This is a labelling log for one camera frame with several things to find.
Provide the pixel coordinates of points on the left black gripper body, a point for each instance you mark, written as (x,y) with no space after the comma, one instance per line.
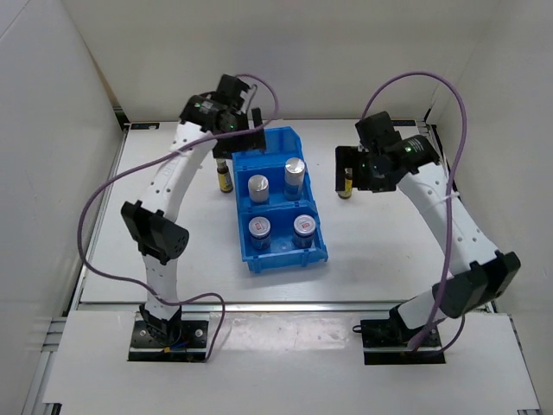
(241,143)

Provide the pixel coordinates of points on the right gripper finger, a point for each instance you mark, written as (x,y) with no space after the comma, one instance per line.
(349,180)
(345,157)

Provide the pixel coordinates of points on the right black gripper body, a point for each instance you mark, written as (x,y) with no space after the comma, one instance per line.
(368,176)

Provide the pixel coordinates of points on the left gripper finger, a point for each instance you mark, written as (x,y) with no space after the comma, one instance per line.
(256,116)
(260,141)

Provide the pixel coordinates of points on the small brown yellow bottle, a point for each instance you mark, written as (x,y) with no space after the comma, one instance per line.
(342,194)
(224,176)

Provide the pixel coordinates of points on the silver-lid shaker can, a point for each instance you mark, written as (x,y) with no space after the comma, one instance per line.
(259,189)
(294,172)

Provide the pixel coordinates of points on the white-lid spice jar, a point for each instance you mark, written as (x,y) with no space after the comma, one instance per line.
(259,229)
(304,231)

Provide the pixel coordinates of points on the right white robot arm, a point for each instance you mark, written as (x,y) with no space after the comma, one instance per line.
(475,271)

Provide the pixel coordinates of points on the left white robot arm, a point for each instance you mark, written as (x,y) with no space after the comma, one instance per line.
(151,220)

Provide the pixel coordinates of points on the blue three-compartment bin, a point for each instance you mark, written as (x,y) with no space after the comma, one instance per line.
(282,144)

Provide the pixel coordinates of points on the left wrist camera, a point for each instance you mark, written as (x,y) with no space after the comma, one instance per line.
(231,91)

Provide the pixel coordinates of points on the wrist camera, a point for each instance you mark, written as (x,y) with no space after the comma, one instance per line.
(231,91)
(377,132)

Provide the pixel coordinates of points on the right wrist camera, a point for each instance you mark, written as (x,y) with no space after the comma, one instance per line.
(377,132)

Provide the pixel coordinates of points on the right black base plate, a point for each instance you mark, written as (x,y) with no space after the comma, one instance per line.
(383,348)

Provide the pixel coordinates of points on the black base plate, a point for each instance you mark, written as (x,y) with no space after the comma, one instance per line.
(383,348)
(188,345)

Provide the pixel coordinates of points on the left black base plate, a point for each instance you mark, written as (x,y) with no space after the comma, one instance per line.
(188,345)

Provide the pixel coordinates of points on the aluminium frame rail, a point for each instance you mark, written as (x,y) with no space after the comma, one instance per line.
(286,344)

